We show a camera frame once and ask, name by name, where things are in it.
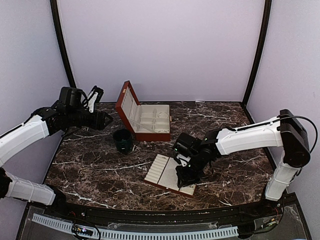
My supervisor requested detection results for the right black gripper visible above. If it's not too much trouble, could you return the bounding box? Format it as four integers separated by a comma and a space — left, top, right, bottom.
175, 152, 207, 188

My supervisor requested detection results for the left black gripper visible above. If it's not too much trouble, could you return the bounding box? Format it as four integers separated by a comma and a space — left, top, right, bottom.
66, 108, 113, 130

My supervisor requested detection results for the red jewelry tray cream insert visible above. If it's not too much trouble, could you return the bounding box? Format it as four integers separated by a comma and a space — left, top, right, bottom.
143, 154, 196, 198

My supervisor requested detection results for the dark green cup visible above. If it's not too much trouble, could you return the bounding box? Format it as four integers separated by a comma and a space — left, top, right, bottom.
112, 128, 133, 155

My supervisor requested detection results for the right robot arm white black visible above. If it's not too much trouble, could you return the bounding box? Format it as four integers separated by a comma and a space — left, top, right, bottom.
173, 109, 314, 217

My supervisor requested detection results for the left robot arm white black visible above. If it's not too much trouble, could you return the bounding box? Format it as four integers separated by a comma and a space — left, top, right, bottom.
0, 86, 113, 218

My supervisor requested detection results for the red wooden jewelry box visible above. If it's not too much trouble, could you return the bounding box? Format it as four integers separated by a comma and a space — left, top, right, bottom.
115, 80, 171, 142

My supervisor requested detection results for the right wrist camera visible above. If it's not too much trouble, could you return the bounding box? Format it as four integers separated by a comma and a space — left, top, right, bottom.
173, 153, 191, 167

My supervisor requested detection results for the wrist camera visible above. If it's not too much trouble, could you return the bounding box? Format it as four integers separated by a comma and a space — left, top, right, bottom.
86, 85, 104, 113
173, 153, 191, 167

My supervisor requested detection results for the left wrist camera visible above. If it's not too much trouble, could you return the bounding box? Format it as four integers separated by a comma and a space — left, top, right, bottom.
86, 85, 104, 113

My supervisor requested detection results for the white slotted cable duct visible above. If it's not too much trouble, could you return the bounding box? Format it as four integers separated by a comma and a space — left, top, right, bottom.
31, 213, 239, 240

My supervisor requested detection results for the black front table rail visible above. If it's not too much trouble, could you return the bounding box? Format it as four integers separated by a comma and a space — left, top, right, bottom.
29, 193, 298, 226

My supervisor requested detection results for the left black frame post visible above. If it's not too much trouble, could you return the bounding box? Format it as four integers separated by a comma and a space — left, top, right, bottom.
49, 0, 77, 88

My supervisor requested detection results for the black frame post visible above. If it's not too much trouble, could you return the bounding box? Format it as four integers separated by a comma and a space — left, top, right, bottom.
241, 0, 272, 108
49, 0, 77, 88

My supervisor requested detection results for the right black frame post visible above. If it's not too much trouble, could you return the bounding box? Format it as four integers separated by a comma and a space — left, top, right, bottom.
241, 0, 272, 108

